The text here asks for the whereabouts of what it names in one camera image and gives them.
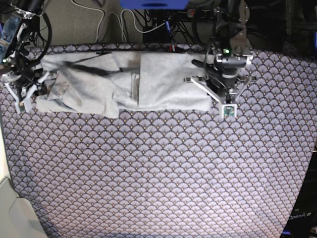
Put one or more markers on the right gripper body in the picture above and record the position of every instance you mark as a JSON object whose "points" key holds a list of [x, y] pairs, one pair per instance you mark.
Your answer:
{"points": [[18, 85]]}

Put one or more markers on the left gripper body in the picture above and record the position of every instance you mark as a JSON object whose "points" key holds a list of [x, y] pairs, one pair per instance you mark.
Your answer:
{"points": [[222, 80]]}

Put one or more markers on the light grey T-shirt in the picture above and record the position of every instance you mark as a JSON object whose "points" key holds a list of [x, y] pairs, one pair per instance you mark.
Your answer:
{"points": [[104, 84]]}

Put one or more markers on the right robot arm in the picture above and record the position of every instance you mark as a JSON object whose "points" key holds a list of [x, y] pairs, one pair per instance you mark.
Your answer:
{"points": [[20, 30]]}

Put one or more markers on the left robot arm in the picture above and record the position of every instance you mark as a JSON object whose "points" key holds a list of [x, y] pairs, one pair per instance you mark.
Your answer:
{"points": [[228, 49]]}

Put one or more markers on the red black table clamp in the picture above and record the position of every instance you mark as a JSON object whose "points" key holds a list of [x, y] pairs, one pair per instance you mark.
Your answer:
{"points": [[172, 48]]}

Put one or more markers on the fan-patterned purple tablecloth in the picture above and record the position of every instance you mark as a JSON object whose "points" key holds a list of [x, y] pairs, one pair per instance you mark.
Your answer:
{"points": [[171, 173]]}

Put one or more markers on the white plastic bin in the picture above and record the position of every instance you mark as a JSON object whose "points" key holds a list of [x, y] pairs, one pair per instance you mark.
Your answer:
{"points": [[17, 216]]}

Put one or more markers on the black OpenArm box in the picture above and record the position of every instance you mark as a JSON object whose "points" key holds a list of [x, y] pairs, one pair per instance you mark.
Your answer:
{"points": [[302, 222]]}

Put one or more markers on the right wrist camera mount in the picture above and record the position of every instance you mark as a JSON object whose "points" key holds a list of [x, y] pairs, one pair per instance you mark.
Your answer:
{"points": [[23, 104]]}

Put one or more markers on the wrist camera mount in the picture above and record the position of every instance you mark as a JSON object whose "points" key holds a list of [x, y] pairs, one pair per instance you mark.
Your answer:
{"points": [[23, 104], [225, 108]]}

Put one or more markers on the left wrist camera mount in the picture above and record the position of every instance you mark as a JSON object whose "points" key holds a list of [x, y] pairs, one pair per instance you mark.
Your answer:
{"points": [[225, 108]]}

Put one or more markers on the black power strip red switch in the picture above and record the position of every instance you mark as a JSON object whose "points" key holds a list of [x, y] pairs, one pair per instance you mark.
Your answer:
{"points": [[200, 14]]}

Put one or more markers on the blue mount plate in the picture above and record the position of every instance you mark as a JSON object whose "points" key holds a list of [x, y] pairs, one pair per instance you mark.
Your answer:
{"points": [[154, 4]]}

